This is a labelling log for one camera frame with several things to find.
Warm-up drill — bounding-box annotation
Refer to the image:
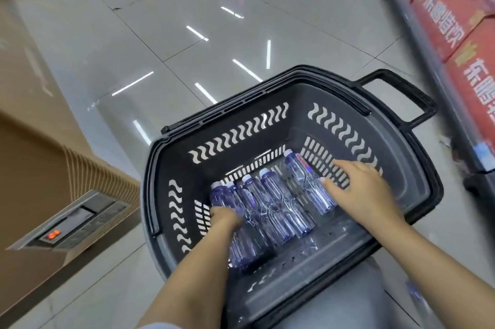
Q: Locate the person's right hand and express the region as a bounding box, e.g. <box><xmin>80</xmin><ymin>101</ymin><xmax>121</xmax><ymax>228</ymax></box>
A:
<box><xmin>319</xmin><ymin>160</ymin><xmax>405</xmax><ymax>227</ymax></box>

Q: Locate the person's left hand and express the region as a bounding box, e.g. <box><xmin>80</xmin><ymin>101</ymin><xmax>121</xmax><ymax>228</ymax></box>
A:
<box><xmin>208</xmin><ymin>206</ymin><xmax>245</xmax><ymax>234</ymax></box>

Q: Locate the clear blue-tinted water bottle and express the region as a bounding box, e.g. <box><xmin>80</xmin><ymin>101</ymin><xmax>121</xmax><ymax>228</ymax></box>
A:
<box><xmin>259</xmin><ymin>169</ymin><xmax>316</xmax><ymax>237</ymax></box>
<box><xmin>225</xmin><ymin>181</ymin><xmax>276</xmax><ymax>264</ymax></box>
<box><xmin>283</xmin><ymin>149</ymin><xmax>338</xmax><ymax>216</ymax></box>
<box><xmin>241</xmin><ymin>174</ymin><xmax>296</xmax><ymax>243</ymax></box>
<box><xmin>209</xmin><ymin>182</ymin><xmax>252</xmax><ymax>268</ymax></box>

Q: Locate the person's right forearm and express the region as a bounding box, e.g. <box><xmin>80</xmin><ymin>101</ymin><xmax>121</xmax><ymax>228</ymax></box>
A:
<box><xmin>369</xmin><ymin>213</ymin><xmax>495</xmax><ymax>329</ymax></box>

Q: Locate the person's left forearm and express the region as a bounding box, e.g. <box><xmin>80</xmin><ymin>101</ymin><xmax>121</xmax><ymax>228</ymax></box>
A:
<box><xmin>136</xmin><ymin>222</ymin><xmax>243</xmax><ymax>329</ymax></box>

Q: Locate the black grey plastic shopping basket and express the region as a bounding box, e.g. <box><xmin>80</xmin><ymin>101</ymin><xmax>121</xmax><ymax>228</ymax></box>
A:
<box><xmin>140</xmin><ymin>65</ymin><xmax>444</xmax><ymax>329</ymax></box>

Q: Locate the silver control panel red display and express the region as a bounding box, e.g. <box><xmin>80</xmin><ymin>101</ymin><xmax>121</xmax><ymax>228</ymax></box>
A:
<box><xmin>5</xmin><ymin>190</ymin><xmax>133</xmax><ymax>253</ymax></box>

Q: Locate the grey metal store shelf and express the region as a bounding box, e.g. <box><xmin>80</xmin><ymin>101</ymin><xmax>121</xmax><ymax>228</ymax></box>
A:
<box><xmin>364</xmin><ymin>0</ymin><xmax>495</xmax><ymax>202</ymax></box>

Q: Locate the red drink carton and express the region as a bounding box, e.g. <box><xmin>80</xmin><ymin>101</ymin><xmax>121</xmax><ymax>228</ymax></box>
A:
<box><xmin>444</xmin><ymin>17</ymin><xmax>495</xmax><ymax>142</ymax></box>
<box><xmin>409</xmin><ymin>0</ymin><xmax>495</xmax><ymax>63</ymax></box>

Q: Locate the brown wood-look chest cabinet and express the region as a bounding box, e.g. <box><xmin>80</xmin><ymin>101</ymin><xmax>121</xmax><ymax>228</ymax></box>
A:
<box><xmin>0</xmin><ymin>0</ymin><xmax>142</xmax><ymax>319</ymax></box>

